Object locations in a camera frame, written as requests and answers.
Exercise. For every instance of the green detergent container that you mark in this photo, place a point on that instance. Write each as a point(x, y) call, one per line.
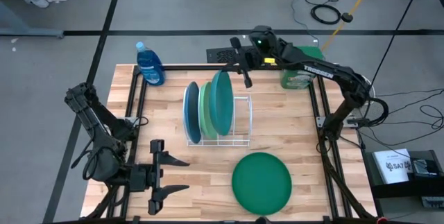
point(298, 80)

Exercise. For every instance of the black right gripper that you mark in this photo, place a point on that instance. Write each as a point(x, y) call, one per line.
point(256, 63)

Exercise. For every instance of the white printed booklet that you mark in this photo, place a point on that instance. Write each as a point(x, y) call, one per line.
point(392, 166)

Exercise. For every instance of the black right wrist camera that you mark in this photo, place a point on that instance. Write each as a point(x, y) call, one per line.
point(263, 40)

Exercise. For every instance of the teal plate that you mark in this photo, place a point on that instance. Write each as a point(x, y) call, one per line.
point(222, 102)

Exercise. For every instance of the blue plate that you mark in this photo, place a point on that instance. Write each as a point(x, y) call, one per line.
point(192, 113)

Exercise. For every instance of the light green plate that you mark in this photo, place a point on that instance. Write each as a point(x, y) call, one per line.
point(204, 113)

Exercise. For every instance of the black side cart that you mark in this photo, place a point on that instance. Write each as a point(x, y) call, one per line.
point(399, 191)

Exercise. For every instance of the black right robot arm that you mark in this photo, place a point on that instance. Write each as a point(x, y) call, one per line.
point(347, 78)

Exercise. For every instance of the black perforated box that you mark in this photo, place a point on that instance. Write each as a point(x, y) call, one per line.
point(222, 55)

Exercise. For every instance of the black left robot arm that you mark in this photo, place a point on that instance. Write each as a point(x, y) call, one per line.
point(104, 165)

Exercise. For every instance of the black round puck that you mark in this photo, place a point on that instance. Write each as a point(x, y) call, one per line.
point(347, 17)

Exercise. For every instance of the dark green plate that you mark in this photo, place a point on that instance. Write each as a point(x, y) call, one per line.
point(262, 184)

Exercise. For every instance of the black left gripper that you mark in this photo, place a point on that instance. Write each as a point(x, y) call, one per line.
point(156, 179)

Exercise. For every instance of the blue dish soap bottle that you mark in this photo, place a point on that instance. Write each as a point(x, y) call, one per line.
point(150, 66)

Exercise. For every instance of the black aluminium rig frame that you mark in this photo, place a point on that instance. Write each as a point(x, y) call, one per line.
point(187, 67)

